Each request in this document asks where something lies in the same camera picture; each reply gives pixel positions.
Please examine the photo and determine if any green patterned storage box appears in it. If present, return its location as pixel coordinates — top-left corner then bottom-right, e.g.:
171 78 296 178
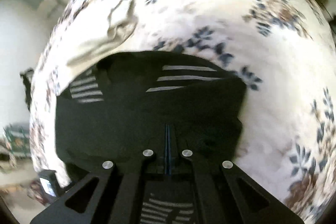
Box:
3 123 31 158

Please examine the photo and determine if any cream ribbed knit garment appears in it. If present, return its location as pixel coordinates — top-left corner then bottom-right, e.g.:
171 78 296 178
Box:
62 0 138 78

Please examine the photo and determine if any black object beside bed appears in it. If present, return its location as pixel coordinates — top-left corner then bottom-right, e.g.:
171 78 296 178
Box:
19 68 34 111

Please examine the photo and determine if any black white-striped sweater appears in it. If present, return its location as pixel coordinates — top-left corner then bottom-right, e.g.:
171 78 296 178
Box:
55 52 247 223

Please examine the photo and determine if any white floral bed sheet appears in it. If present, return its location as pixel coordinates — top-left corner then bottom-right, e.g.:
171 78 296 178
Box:
30 0 335 223

